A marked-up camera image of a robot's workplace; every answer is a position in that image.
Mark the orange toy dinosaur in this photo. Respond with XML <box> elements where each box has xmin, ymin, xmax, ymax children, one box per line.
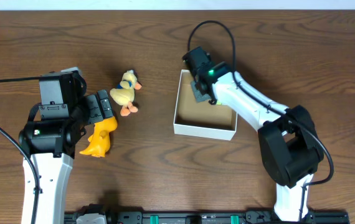
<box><xmin>79</xmin><ymin>116</ymin><xmax>118</xmax><ymax>157</ymax></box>

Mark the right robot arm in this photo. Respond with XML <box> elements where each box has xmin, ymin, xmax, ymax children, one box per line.
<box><xmin>184</xmin><ymin>60</ymin><xmax>326</xmax><ymax>222</ymax></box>

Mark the white cardboard box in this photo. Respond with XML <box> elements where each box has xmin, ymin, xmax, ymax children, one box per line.
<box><xmin>173</xmin><ymin>70</ymin><xmax>237</xmax><ymax>141</ymax></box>

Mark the yellow plush duck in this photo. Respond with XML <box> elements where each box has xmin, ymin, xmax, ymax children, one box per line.
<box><xmin>110</xmin><ymin>70</ymin><xmax>142</xmax><ymax>116</ymax></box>

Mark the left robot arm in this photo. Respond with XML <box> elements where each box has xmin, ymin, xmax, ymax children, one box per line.
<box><xmin>19</xmin><ymin>90</ymin><xmax>118</xmax><ymax>223</ymax></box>

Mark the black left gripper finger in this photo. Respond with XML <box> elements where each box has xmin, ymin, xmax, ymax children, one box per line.
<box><xmin>84</xmin><ymin>94</ymin><xmax>103</xmax><ymax>124</ymax></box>
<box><xmin>97</xmin><ymin>90</ymin><xmax>113</xmax><ymax>118</ymax></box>

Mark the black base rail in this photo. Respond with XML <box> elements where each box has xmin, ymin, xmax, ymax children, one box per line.
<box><xmin>64</xmin><ymin>204</ymin><xmax>349</xmax><ymax>224</ymax></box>

